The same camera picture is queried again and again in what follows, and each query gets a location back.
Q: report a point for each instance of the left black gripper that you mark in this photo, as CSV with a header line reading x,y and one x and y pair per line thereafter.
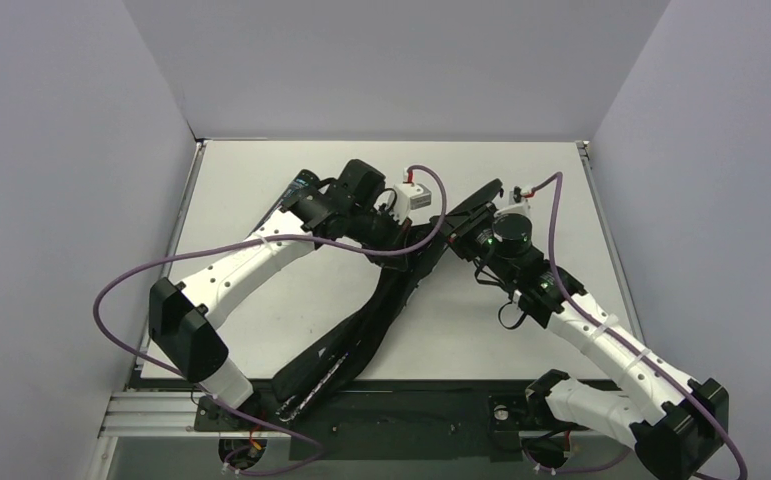
x,y
393,250

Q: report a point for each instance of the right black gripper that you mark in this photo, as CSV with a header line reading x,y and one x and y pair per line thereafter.
x,y
463,221

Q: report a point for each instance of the black shuttlecock tube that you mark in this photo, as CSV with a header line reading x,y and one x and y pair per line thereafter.
x,y
301,197

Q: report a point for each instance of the black racket bag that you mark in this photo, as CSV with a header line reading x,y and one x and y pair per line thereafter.
x,y
362,332

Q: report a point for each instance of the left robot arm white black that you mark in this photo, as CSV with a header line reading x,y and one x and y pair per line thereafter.
x,y
184,317

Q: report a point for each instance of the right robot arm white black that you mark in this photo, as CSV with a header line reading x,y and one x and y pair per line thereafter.
x,y
667,417

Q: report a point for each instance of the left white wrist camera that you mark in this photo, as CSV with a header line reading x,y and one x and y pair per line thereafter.
x,y
410,197

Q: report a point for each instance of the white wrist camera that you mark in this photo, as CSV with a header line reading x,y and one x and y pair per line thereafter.
x,y
519,201
410,197

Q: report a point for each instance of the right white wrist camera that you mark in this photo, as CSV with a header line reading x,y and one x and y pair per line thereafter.
x,y
519,201

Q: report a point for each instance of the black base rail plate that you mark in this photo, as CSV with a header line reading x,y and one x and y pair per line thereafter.
x,y
389,420

